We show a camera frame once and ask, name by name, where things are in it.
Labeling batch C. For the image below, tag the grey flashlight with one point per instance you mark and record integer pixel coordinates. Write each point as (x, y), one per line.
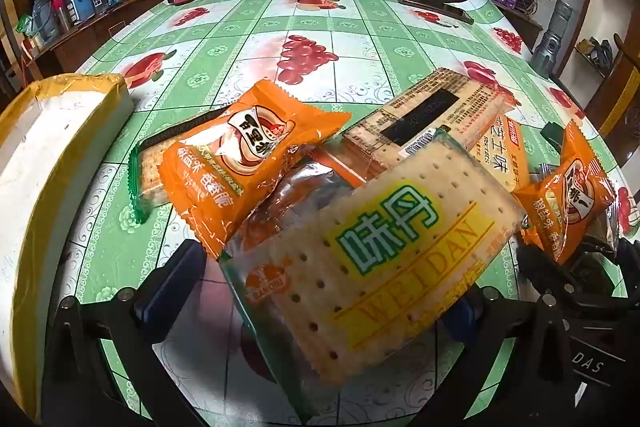
(550, 39)

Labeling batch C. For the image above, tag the orange snack packet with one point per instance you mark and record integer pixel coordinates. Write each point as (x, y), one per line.
(240, 157)
(570, 202)

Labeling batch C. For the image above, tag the green cracker packet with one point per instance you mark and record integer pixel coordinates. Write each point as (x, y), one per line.
(150, 177)

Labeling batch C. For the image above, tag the green fruit-print tablecloth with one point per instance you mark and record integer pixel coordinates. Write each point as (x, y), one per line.
(350, 22)

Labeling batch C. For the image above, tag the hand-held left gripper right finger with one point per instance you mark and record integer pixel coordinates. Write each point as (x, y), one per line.
(525, 357)

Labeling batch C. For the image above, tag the clear cracker packet yellow label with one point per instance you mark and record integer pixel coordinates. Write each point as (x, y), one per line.
(380, 247)

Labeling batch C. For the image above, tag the wooden chair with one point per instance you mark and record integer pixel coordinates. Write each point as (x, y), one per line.
(617, 102)

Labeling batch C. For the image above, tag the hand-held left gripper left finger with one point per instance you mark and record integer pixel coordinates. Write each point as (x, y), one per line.
(167, 289)

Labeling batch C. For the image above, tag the white box with yellow tape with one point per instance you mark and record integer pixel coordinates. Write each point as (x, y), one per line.
(50, 167)

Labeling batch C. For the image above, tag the clear packet of brown snack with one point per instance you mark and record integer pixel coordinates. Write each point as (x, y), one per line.
(300, 192)

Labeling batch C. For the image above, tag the beige cracker packet black label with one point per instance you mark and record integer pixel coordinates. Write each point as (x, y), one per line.
(465, 92)

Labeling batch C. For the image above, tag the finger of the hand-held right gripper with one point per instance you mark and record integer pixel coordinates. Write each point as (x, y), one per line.
(545, 274)
(553, 133)

